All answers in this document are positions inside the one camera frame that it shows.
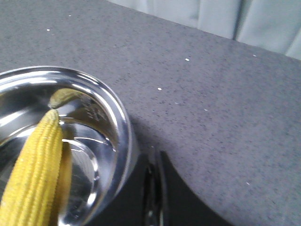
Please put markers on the pale green electric cooking pot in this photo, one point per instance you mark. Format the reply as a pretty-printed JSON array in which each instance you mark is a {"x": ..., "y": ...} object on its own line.
[{"x": 95, "y": 124}]

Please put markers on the yellow corn cob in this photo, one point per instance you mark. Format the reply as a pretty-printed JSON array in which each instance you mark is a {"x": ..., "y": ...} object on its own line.
[{"x": 38, "y": 188}]

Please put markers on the white pleated curtain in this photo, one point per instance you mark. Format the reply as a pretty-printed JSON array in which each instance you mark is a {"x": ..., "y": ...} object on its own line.
[{"x": 273, "y": 25}]

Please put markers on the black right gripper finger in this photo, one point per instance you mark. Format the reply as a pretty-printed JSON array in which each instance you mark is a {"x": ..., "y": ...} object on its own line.
[{"x": 155, "y": 195}]

